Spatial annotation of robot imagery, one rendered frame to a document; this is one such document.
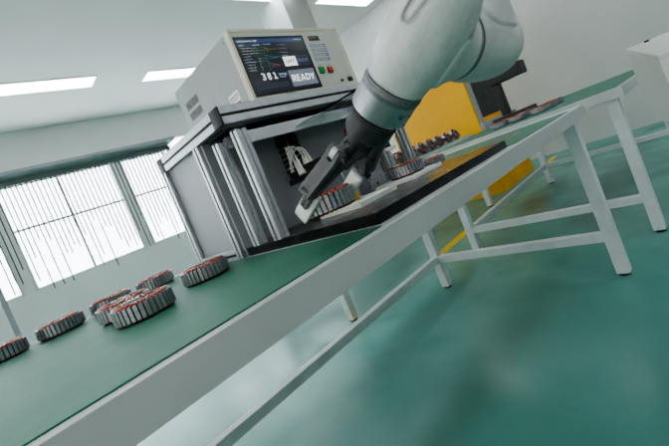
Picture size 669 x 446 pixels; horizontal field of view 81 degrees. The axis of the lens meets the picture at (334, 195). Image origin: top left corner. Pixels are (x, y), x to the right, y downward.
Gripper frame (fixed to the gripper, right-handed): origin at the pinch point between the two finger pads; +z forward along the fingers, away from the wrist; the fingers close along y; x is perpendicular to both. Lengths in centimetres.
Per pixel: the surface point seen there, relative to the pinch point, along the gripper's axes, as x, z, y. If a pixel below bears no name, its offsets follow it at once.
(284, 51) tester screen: 51, 4, 33
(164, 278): 30, 66, -8
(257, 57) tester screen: 50, 5, 22
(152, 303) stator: 6.8, 22.6, -27.6
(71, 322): 31, 66, -34
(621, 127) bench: -31, 1, 184
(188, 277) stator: 13.0, 33.6, -15.3
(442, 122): 96, 146, 371
